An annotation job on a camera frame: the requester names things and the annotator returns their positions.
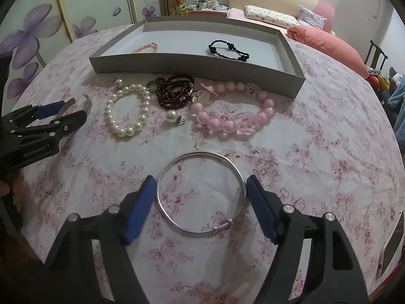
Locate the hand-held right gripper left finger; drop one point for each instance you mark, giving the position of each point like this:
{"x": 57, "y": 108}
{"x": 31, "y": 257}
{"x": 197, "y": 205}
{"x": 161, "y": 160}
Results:
{"x": 140, "y": 212}

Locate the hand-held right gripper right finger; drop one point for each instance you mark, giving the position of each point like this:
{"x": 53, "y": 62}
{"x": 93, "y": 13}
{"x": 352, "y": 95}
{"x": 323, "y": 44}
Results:
{"x": 261, "y": 209}

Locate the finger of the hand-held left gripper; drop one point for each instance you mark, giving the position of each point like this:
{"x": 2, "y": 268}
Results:
{"x": 71, "y": 121}
{"x": 47, "y": 109}

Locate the thin silver bangle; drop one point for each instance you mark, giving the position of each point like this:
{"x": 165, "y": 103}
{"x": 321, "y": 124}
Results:
{"x": 202, "y": 153}

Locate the grey metal bangle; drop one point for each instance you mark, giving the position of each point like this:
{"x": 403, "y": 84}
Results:
{"x": 151, "y": 84}

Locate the single pearl pendant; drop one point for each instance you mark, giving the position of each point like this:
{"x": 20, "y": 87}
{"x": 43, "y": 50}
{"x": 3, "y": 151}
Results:
{"x": 172, "y": 117}

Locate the grey cardboard tray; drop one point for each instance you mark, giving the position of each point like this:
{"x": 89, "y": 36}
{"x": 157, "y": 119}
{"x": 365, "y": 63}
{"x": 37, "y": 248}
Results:
{"x": 183, "y": 41}

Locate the person's left hand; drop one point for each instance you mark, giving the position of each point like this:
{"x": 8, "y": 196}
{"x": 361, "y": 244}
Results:
{"x": 4, "y": 188}

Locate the pink floral tablecloth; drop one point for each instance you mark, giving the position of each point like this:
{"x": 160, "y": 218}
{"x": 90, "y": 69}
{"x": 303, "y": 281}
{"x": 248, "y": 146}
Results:
{"x": 284, "y": 164}

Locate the flower print wardrobe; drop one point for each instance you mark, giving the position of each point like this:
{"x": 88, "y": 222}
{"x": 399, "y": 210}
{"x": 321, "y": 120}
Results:
{"x": 79, "y": 6}

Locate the white smartphone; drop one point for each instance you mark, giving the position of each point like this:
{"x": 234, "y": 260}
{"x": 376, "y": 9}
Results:
{"x": 390, "y": 253}

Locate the red yellow plush toys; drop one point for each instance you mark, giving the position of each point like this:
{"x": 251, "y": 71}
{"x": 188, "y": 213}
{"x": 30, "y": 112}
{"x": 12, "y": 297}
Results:
{"x": 378, "y": 82}

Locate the pink beige nightstand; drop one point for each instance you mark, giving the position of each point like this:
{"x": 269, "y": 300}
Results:
{"x": 208, "y": 13}

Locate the folded salmon pink quilt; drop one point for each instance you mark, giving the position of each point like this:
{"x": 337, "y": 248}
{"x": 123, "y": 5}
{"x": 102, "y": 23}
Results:
{"x": 329, "y": 47}

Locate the blue plush garment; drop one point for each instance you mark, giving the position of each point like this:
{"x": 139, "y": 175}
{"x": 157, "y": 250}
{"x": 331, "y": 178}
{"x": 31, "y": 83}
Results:
{"x": 398, "y": 98}

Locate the dark wooden chair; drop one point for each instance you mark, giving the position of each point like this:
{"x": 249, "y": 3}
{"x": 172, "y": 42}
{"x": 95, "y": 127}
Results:
{"x": 376, "y": 53}

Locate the floral white pillow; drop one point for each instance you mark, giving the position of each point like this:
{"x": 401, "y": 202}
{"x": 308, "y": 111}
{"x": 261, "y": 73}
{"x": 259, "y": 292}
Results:
{"x": 272, "y": 14}

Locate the small lilac pillow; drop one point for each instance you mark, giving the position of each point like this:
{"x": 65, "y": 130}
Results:
{"x": 311, "y": 17}

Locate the pink headboard panel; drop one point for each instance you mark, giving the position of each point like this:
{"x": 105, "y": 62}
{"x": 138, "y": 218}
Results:
{"x": 324, "y": 11}

